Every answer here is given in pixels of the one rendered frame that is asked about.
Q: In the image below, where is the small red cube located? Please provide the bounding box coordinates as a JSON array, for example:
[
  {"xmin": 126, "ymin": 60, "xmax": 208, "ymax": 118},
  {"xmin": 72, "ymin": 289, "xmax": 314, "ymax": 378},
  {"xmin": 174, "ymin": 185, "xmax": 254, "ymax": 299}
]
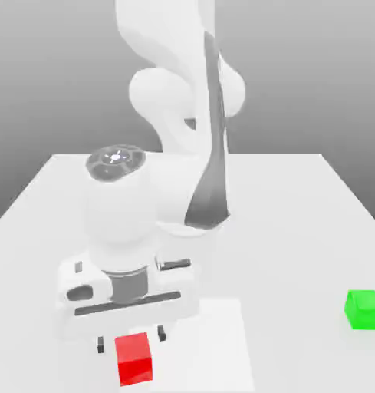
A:
[{"xmin": 114, "ymin": 332, "xmax": 154, "ymax": 388}]

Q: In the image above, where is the small green cube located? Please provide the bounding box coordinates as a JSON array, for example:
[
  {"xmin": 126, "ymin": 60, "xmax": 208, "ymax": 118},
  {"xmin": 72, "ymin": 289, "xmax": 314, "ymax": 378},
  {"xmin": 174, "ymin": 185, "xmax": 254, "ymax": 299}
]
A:
[{"xmin": 343, "ymin": 289, "xmax": 375, "ymax": 332}]

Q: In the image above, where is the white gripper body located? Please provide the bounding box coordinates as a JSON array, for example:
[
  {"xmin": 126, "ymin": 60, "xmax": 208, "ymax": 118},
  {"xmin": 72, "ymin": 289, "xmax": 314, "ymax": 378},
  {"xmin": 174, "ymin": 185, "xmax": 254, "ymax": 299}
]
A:
[{"xmin": 58, "ymin": 287, "xmax": 202, "ymax": 341}]

